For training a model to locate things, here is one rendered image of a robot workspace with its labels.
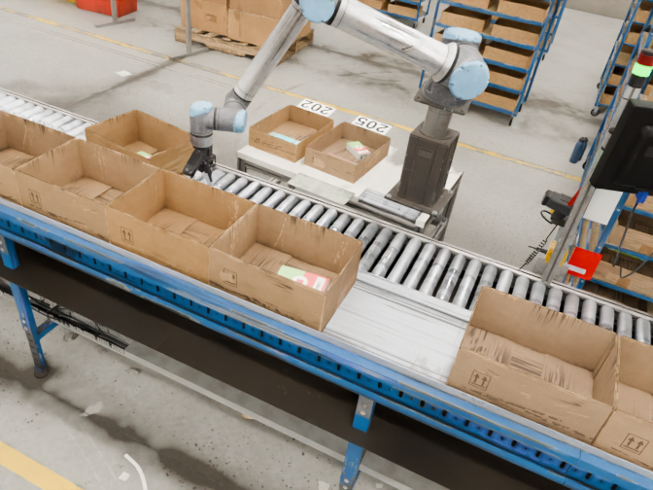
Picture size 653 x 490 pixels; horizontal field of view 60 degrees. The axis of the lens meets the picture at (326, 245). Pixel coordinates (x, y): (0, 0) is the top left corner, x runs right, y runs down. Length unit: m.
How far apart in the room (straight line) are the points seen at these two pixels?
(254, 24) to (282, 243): 4.49
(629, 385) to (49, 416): 2.18
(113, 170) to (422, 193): 1.30
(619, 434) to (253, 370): 1.09
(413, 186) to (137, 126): 1.34
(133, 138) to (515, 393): 2.09
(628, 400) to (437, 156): 1.21
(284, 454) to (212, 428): 0.33
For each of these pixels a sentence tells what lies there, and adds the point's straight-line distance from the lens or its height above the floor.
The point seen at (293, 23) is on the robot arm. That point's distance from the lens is 2.24.
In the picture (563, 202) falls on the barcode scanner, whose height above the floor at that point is 1.08.
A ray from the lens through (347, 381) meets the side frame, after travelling 1.69.
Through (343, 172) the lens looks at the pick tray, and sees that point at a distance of 2.70.
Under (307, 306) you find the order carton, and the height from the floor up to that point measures 0.98.
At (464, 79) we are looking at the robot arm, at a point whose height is 1.42.
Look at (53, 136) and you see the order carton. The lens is 2.46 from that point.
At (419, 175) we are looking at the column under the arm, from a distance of 2.56.
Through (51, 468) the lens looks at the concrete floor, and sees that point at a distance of 2.58.
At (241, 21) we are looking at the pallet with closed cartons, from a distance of 6.32.
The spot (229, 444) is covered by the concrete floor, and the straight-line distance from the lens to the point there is 2.53.
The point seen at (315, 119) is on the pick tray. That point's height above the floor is 0.82.
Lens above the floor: 2.11
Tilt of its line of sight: 37 degrees down
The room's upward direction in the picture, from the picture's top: 8 degrees clockwise
